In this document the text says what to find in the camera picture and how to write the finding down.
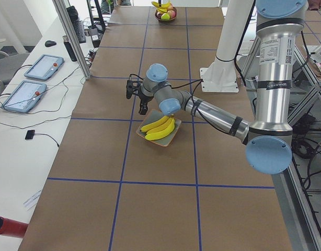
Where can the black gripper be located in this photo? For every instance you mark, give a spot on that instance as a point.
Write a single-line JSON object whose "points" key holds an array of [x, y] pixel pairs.
{"points": [[144, 98]]}

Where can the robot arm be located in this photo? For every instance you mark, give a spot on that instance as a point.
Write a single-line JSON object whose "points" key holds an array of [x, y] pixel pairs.
{"points": [[268, 138]]}

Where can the woven brown fruit basket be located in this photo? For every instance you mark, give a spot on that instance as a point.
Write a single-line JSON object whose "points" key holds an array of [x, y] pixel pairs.
{"points": [[172, 11]]}

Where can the green pear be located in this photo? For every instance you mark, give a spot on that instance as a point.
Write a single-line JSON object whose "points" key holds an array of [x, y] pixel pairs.
{"points": [[165, 16]]}

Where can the black water bottle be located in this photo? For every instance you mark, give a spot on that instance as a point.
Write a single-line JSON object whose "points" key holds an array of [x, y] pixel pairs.
{"points": [[69, 48]]}

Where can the black keyboard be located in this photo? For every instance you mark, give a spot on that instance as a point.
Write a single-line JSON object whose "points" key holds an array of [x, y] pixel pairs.
{"points": [[79, 30]]}

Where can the upper teach pendant tablet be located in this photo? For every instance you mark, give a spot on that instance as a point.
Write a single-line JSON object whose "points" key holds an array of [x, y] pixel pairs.
{"points": [[44, 67]]}

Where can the teach pendant tablet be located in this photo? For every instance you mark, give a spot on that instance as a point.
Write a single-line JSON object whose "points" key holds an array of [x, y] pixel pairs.
{"points": [[44, 67], [24, 97]]}

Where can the black computer mouse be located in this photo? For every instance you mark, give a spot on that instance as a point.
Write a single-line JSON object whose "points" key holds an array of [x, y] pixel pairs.
{"points": [[49, 43]]}

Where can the small black puck device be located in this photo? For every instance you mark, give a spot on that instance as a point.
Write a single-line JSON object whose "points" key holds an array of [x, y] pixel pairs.
{"points": [[30, 134]]}

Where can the lower teach pendant tablet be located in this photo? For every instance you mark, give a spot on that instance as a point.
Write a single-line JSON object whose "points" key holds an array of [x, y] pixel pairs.
{"points": [[24, 97]]}

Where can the red fire extinguisher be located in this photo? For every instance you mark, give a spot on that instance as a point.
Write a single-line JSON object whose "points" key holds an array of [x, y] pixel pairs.
{"points": [[12, 228]]}

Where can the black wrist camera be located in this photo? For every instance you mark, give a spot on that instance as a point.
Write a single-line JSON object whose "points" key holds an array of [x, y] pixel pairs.
{"points": [[132, 88]]}

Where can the aluminium frame post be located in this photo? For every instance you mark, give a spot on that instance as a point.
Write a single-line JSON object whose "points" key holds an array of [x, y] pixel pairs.
{"points": [[69, 30]]}

